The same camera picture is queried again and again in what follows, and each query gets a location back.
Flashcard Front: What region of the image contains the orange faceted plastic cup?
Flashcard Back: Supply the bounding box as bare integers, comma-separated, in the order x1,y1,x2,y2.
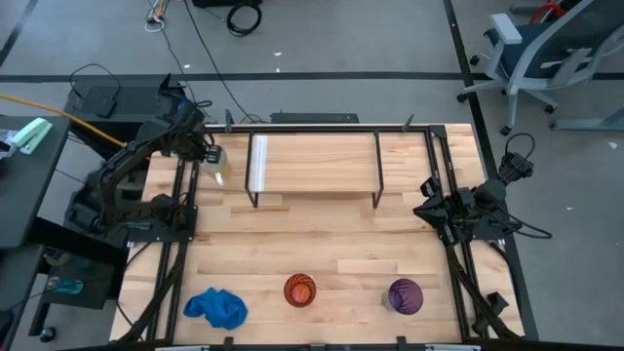
283,272,318,309

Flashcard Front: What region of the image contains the black side desk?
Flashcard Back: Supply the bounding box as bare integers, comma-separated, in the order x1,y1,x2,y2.
0,115,72,250

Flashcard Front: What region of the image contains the black computer tower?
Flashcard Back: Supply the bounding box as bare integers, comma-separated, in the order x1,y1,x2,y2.
64,72,189,147

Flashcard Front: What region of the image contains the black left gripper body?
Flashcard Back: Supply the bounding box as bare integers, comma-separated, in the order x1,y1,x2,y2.
168,109,215,162

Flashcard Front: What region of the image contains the black power strip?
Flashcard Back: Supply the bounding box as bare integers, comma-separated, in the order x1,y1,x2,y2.
270,112,361,125

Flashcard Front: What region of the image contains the mint green stapler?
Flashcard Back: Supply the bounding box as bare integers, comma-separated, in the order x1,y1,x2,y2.
10,117,54,156

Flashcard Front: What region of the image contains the wooden shelf with black legs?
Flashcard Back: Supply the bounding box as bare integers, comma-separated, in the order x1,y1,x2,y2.
244,129,386,210

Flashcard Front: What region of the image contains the black metal table frame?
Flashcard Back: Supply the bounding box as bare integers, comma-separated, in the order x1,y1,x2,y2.
116,109,540,351

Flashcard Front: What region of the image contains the blue translucent object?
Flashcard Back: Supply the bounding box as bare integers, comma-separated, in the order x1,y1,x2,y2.
47,276,85,296

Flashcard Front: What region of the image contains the grey metal furniture base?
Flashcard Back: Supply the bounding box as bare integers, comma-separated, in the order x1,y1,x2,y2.
553,106,624,132

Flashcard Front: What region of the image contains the crumpled blue cloth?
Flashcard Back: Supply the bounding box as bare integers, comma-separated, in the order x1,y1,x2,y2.
182,287,250,332

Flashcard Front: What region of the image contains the red cable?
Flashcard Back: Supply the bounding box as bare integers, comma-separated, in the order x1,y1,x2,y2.
529,0,569,24

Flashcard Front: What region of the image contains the thick yellow cable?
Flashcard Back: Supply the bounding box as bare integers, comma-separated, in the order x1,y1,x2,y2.
0,93,129,148

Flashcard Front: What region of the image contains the white and yellow cable bundle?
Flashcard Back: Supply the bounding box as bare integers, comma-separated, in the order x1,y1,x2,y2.
143,0,170,34

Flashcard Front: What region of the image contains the grey and blue office chair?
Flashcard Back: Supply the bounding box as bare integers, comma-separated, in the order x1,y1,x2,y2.
456,0,624,137

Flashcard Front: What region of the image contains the coiled black cable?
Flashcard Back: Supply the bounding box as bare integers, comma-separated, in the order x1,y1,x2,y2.
225,2,263,38

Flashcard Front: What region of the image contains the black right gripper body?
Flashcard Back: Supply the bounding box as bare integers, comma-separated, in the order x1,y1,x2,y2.
421,176,477,247

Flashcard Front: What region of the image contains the black low side shelf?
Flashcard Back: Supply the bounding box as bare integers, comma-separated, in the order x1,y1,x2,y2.
28,216,128,337

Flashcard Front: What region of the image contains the yellow mug with white inside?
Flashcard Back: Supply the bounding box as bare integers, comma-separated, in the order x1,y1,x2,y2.
200,144,234,188

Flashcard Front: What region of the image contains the long black floor cable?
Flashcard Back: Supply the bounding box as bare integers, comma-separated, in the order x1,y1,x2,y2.
182,0,267,124

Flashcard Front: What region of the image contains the small black box device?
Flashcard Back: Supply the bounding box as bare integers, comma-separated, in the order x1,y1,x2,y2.
95,98,118,119

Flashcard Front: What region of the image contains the purple faceted plastic cup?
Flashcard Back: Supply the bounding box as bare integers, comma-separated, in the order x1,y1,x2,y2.
381,277,425,317

